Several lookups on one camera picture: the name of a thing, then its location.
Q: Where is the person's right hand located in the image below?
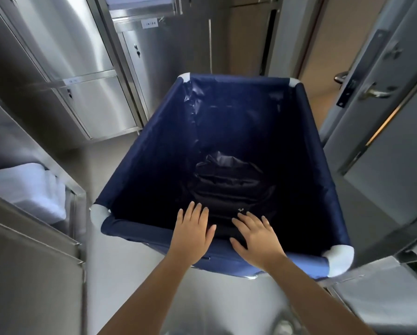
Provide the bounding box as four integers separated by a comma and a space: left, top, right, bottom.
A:
230, 211, 286, 271

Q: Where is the person's left hand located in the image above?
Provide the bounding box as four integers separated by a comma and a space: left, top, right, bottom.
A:
168, 201, 217, 266

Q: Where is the person's right forearm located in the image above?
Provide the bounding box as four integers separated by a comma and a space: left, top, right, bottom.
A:
261, 255, 358, 335

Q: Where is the person's left forearm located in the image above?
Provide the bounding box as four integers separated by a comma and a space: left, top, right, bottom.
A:
97, 254, 195, 335

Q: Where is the black plastic bag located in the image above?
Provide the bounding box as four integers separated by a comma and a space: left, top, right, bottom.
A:
191, 151, 277, 238

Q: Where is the blue fabric laundry cart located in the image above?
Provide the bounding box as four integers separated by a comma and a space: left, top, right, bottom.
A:
90, 73, 355, 280

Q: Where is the low steel cabinet top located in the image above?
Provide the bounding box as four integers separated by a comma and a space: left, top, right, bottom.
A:
323, 256, 417, 335

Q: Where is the grey metal door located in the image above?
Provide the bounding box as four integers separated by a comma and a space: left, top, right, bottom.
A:
318, 0, 417, 272

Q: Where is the narrow steel cabinet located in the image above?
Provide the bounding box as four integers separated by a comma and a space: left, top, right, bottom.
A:
96, 0, 214, 124

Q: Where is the black door lock plate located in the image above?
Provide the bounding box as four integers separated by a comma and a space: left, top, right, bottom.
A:
336, 79, 358, 109

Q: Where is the folded white towel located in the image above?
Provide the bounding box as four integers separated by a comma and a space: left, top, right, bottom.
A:
0, 163, 67, 224

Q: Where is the open steel shelf unit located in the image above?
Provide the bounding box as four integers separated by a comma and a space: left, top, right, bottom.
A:
0, 84, 87, 335

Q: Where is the brown wooden door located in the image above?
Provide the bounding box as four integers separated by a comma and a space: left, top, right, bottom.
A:
228, 0, 282, 77

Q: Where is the large steel cabinet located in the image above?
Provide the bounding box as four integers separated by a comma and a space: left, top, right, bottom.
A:
0, 0, 143, 150

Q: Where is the steel lever door handle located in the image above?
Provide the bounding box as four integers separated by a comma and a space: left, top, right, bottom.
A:
359, 83, 400, 101

